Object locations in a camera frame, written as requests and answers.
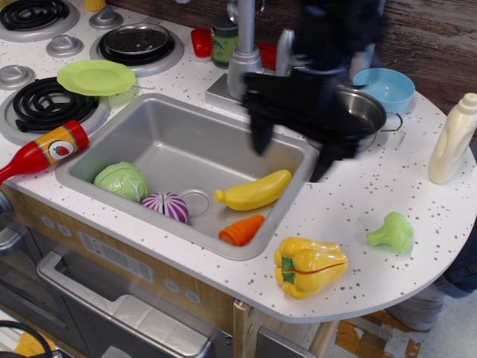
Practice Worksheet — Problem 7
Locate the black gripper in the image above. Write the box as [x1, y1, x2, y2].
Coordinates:
[241, 71, 364, 183]

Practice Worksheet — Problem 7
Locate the green toy broccoli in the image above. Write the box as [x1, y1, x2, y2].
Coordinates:
[366, 212, 414, 253]

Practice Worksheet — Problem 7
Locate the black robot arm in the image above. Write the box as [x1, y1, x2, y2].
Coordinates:
[241, 1, 384, 182]

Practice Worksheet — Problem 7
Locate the stainless steel pot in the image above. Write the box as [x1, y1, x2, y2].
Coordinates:
[336, 88, 403, 152]

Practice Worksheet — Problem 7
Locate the steel pot lid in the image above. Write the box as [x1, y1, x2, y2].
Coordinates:
[102, 23, 171, 54]

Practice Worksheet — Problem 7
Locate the yellow toy banana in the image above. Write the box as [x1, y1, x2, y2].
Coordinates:
[212, 169, 292, 211]

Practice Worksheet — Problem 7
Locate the silver toy faucet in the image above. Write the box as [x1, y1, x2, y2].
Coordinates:
[205, 0, 275, 117]

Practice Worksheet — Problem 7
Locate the silver toy sink basin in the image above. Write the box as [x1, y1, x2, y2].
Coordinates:
[55, 94, 318, 260]

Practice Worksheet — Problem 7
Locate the orange carrot piece in sink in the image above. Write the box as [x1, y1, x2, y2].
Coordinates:
[218, 215, 265, 246]

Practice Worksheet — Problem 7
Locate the light blue plastic bowl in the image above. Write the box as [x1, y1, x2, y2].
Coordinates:
[353, 68, 415, 113]

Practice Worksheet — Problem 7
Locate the yellow toy bell pepper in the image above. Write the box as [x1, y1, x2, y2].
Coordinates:
[274, 237, 348, 299]

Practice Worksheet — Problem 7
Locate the green toy can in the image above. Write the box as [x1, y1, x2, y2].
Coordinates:
[211, 13, 239, 69]

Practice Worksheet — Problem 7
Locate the purple toy onion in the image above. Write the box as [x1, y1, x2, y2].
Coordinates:
[141, 192, 189, 224]

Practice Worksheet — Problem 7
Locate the red toy pepper piece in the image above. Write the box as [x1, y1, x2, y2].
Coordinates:
[191, 28, 212, 61]

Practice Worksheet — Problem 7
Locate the cream plastic bottle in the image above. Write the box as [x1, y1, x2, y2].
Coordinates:
[428, 93, 476, 184]

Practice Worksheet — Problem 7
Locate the green toy cabbage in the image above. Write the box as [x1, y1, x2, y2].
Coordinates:
[93, 162, 149, 203]

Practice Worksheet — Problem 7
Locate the light green plastic plate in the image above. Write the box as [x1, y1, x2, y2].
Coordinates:
[57, 60, 136, 96]

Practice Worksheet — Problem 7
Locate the grey stove knob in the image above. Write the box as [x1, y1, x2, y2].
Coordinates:
[46, 34, 83, 58]
[0, 65, 36, 90]
[89, 5, 124, 30]

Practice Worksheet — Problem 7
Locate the yellow toy corn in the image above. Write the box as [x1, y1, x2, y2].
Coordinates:
[84, 0, 107, 12]

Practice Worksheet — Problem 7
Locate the black front stove coil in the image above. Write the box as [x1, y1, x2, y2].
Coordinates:
[13, 77, 100, 133]

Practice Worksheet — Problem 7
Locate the black stove coil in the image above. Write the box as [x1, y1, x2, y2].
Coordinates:
[13, 77, 100, 133]
[1, 0, 70, 31]

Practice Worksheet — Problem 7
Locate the red toy ketchup bottle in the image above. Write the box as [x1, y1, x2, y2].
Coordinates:
[1, 120, 89, 183]

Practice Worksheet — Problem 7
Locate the black rear stove coil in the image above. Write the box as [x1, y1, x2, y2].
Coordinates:
[1, 0, 70, 31]

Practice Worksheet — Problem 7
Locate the yellow object bottom left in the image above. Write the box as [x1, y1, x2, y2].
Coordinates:
[14, 333, 45, 357]

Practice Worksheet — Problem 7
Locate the silver oven door handle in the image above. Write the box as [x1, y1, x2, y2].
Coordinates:
[37, 252, 214, 357]

